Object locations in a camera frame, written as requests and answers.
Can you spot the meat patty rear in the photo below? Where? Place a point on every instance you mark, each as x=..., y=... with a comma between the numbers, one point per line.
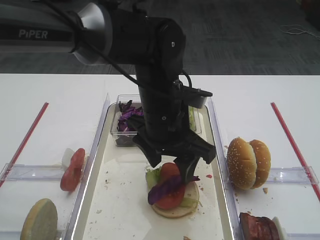
x=266, y=229

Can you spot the bottom bun on tray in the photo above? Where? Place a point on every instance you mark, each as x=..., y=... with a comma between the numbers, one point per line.
x=189, y=204

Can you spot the clear acrylic left food rack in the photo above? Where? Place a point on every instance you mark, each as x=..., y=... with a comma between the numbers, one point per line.
x=49, y=173

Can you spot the red rod right rack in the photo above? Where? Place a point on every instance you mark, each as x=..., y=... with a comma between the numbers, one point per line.
x=296, y=150

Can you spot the tomato slice on bun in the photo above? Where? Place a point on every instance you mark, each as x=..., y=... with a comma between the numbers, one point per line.
x=175, y=191

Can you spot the red rod rack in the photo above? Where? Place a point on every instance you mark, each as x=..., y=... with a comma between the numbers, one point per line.
x=23, y=143
x=296, y=150

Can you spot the tomato slice on left rack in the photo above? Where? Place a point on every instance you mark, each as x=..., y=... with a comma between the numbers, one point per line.
x=72, y=174

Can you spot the meat patty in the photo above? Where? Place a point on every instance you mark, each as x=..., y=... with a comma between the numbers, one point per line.
x=251, y=227
x=266, y=229

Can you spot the purple cabbage pile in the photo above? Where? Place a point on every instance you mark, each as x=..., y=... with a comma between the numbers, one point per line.
x=127, y=110

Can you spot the green lettuce pile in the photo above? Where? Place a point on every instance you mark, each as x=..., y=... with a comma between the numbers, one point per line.
x=192, y=122

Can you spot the white onion slice right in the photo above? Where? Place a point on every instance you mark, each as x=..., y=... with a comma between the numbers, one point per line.
x=281, y=230

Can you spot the clear acrylic food rack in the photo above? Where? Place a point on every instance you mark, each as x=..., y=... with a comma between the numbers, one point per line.
x=49, y=173
x=296, y=175

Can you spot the white onion slice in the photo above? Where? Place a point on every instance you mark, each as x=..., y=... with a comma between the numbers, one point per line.
x=281, y=230
x=66, y=158

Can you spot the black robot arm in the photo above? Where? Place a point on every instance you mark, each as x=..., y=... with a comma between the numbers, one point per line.
x=105, y=34

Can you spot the sesame bun rear right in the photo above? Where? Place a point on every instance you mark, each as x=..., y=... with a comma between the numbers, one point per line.
x=263, y=161

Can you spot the sesame bun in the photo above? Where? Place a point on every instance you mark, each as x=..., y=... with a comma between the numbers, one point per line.
x=241, y=164
x=263, y=161

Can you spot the white onion slice left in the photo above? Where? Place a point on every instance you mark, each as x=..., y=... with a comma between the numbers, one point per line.
x=66, y=158

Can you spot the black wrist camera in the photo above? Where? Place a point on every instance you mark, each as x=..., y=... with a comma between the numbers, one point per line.
x=194, y=97

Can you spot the purple cabbage leaf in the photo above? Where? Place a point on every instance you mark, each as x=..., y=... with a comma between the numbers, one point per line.
x=157, y=191

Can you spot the lettuce leaf on bun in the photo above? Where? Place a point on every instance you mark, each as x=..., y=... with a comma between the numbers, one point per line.
x=152, y=177

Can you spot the sesame bun front right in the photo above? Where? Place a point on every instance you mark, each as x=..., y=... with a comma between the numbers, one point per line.
x=241, y=164

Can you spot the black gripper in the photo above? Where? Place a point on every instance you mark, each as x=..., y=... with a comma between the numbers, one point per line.
x=164, y=130

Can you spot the red rod left rack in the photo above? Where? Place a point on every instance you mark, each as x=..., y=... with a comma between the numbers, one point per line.
x=23, y=143

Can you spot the clear acrylic right food rack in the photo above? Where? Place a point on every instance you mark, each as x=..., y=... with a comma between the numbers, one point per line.
x=296, y=175

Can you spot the bun half on left rack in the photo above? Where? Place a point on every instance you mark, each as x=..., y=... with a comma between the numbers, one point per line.
x=41, y=221

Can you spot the metal serving tray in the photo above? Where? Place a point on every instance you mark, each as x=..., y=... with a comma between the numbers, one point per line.
x=117, y=206

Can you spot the meat patty front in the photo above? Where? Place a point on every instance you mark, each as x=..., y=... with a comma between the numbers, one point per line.
x=251, y=227

